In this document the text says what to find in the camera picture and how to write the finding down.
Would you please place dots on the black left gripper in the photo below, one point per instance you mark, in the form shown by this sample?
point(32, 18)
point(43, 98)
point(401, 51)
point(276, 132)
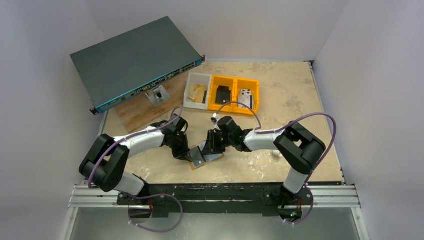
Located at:
point(183, 153)

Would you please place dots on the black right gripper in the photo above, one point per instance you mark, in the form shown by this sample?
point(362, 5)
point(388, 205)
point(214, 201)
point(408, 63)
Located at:
point(214, 145)

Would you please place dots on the yellow leather card holder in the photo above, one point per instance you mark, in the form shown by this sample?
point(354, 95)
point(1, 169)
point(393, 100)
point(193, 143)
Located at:
point(210, 158)

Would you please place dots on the white VIP card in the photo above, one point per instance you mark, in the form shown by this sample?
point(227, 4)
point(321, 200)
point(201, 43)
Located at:
point(246, 101)

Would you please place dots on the gold cards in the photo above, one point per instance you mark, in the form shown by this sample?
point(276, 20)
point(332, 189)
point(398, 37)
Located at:
point(197, 93)

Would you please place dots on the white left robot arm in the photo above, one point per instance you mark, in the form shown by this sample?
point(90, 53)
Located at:
point(105, 163)

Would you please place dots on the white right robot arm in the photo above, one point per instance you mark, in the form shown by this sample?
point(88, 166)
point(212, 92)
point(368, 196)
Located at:
point(300, 148)

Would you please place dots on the black card stack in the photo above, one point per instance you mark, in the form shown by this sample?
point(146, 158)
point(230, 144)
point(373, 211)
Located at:
point(222, 98)

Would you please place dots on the white cards with stripe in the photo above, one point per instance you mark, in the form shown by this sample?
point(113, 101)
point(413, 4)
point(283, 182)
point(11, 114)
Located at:
point(245, 92)

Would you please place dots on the yellow right bin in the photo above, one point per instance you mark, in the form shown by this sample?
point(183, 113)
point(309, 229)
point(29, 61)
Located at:
point(254, 86)

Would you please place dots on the yellow bin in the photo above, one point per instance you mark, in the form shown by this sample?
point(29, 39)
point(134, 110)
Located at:
point(254, 86)
point(215, 82)

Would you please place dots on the wooden board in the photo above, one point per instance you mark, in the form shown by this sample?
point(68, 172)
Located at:
point(139, 111)

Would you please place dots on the white plastic cylinder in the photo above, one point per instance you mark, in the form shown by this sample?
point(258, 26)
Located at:
point(277, 153)

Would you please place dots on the yellow middle bin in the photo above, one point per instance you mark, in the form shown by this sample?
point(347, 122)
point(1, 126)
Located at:
point(215, 82)

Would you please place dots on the white plastic bin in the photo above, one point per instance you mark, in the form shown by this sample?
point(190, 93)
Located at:
point(197, 78)

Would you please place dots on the grey metal bracket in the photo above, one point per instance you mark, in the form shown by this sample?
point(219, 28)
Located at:
point(158, 95)

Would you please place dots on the grey network switch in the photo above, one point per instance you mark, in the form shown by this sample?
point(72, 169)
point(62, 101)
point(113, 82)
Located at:
point(132, 63)

